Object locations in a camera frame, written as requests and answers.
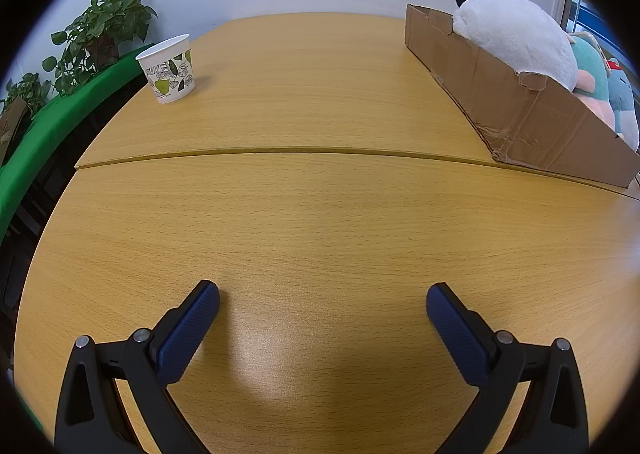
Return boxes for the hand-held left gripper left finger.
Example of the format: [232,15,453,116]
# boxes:
[54,280,221,454]

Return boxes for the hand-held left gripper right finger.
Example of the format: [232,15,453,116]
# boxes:
[426,283,590,454]

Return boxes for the long cardboard box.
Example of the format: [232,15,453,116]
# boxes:
[404,4,640,189]

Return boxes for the dark chair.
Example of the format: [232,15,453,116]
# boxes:
[10,108,101,245]

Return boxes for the leaf print paper cup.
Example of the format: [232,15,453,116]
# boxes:
[136,34,196,105]

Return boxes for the small brown cardboard box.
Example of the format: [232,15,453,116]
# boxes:
[0,96,30,167]

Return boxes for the blue green plush toy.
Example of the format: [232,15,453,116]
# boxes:
[602,56,640,152]

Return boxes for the small potted green plant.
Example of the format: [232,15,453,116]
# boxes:
[0,72,55,117]

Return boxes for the pastel pink teal plush toy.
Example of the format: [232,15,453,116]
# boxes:
[567,31,618,129]

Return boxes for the white panda plush toy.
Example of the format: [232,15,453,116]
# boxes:
[451,0,578,90]

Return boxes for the large potted green plant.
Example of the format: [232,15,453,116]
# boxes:
[42,0,159,98]

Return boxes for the glass window with blue band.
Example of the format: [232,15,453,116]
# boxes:
[552,0,613,49]

